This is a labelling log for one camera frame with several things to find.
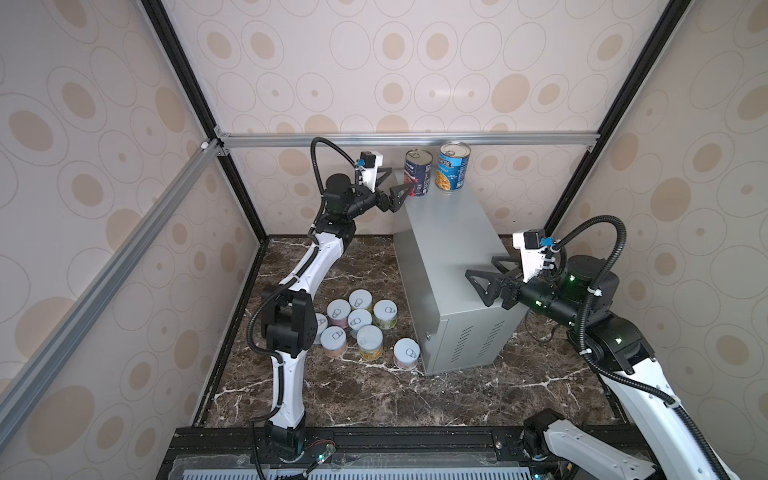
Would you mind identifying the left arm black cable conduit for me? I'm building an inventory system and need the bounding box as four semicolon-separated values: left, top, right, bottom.
247;136;361;480

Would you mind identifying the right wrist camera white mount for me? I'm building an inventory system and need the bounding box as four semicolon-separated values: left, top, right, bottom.
513;229;554;283

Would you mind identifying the dark blue red soup can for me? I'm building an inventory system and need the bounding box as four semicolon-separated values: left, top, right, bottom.
404;148;433;196

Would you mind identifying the white lid can left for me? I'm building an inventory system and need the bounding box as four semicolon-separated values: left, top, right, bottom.
313;313;328;345

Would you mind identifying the grey metal cabinet box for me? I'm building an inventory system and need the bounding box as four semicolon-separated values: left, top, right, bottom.
393;187;527;376

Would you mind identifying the pink label can front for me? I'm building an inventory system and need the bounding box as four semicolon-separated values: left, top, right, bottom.
393;338;421;371

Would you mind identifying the pink label can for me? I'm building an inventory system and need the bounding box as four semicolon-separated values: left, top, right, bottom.
327;299;352;329
393;338;421;371

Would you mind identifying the black corner frame post left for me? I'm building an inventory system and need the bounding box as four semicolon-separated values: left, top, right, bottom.
140;0;269;244

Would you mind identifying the green label can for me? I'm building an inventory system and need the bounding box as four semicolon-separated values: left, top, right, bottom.
373;299;398;330

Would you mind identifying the horizontal aluminium rail back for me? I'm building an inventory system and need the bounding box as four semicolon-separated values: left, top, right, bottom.
220;131;600;150

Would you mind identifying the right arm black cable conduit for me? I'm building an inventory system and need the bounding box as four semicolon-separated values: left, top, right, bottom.
551;214;730;480

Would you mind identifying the diagonal aluminium rail left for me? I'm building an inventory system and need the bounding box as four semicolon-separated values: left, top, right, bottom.
1;139;222;449

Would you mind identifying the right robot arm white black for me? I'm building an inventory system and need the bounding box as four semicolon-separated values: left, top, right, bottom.
465;255;737;479

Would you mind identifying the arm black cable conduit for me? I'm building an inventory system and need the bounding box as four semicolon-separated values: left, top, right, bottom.
551;214;730;480
247;136;361;480

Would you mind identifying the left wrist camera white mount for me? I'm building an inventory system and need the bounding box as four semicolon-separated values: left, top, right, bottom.
355;151;383;193

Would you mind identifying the blue progresso soup can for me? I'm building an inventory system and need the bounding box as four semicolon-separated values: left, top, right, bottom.
436;141;471;191

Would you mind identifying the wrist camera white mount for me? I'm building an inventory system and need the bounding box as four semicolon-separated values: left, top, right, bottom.
513;229;554;283
355;151;383;193

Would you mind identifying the white lid can rear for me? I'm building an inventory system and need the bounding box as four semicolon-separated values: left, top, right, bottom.
348;289;373;311

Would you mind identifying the peach label can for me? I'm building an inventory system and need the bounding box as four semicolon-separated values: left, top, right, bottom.
320;326;348;358

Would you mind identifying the teal label can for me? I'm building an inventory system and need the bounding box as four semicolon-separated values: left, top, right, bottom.
347;309;373;338

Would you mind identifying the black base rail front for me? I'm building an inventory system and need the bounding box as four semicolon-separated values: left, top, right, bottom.
157;426;590;479

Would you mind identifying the white lid can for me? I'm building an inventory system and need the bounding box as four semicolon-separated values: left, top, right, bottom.
313;313;328;345
348;289;373;311

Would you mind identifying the black corner frame post right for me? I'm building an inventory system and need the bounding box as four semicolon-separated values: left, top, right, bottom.
544;0;692;234

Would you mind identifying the black corner frame post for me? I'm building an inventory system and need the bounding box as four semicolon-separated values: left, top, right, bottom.
140;0;269;244
544;0;692;234

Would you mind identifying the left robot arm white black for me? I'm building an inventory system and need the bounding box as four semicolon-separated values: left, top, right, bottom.
247;174;414;454

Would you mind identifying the yellow label can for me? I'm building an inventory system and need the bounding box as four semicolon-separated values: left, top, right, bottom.
356;325;383;362

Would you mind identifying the pink label can back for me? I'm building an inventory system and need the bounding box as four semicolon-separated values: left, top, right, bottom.
327;299;352;329

